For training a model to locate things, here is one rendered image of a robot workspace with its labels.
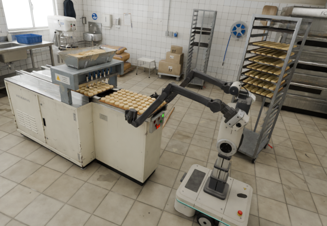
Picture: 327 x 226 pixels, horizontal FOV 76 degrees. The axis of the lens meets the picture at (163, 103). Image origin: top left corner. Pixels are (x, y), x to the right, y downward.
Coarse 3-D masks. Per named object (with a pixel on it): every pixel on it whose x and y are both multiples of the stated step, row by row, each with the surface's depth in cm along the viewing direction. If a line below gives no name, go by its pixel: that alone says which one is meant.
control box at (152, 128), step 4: (160, 112) 210; (156, 116) 202; (160, 116) 206; (152, 120) 194; (156, 120) 200; (160, 120) 208; (152, 124) 195; (160, 124) 211; (152, 128) 198; (156, 128) 205; (152, 132) 200
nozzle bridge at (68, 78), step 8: (64, 64) 214; (104, 64) 227; (112, 64) 231; (120, 64) 245; (56, 72) 199; (64, 72) 194; (72, 72) 193; (80, 72) 195; (88, 72) 215; (112, 72) 246; (120, 72) 249; (56, 80) 204; (64, 80) 198; (72, 80) 192; (80, 80) 208; (88, 80) 216; (96, 80) 221; (112, 80) 261; (64, 88) 202; (72, 88) 196; (64, 96) 206
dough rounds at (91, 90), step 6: (54, 84) 236; (90, 84) 241; (102, 84) 245; (108, 84) 245; (72, 90) 225; (78, 90) 222; (84, 90) 222; (90, 90) 224; (96, 90) 228; (102, 90) 230
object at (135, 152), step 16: (96, 112) 220; (112, 112) 208; (96, 128) 229; (112, 128) 216; (128, 128) 204; (144, 128) 194; (160, 128) 222; (96, 144) 239; (112, 144) 225; (128, 144) 212; (144, 144) 202; (160, 144) 235; (112, 160) 234; (128, 160) 221; (144, 160) 209; (128, 176) 235; (144, 176) 220
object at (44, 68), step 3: (42, 66) 293; (42, 69) 293; (45, 69) 289; (48, 69) 286; (48, 72) 289; (111, 90) 241; (114, 90) 239; (165, 105) 211; (162, 108) 214; (165, 108) 212
